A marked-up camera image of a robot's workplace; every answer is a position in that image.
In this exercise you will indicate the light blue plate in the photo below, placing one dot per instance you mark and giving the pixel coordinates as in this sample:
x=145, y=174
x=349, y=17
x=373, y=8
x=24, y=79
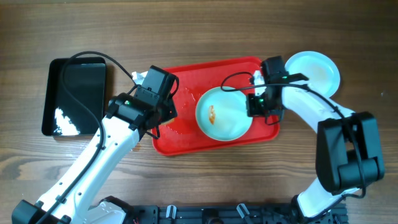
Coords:
x=321, y=71
x=222, y=115

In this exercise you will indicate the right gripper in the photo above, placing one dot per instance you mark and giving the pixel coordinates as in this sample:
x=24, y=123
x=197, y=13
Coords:
x=253, y=106

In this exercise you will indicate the black water tray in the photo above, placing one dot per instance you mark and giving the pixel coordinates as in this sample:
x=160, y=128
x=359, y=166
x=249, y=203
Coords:
x=76, y=100

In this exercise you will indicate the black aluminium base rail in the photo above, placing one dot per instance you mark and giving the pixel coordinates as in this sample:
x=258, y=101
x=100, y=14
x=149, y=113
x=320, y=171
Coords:
x=266, y=214

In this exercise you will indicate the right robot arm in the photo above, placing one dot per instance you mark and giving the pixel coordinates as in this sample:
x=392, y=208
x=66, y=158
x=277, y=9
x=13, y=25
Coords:
x=348, y=150

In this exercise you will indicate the green orange sponge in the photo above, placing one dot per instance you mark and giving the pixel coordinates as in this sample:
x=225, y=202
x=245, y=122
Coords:
x=168, y=121

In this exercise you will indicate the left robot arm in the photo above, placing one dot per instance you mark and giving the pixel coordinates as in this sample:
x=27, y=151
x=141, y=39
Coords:
x=128, y=118

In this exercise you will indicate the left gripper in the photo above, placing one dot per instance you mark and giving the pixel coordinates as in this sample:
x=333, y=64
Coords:
x=170, y=111

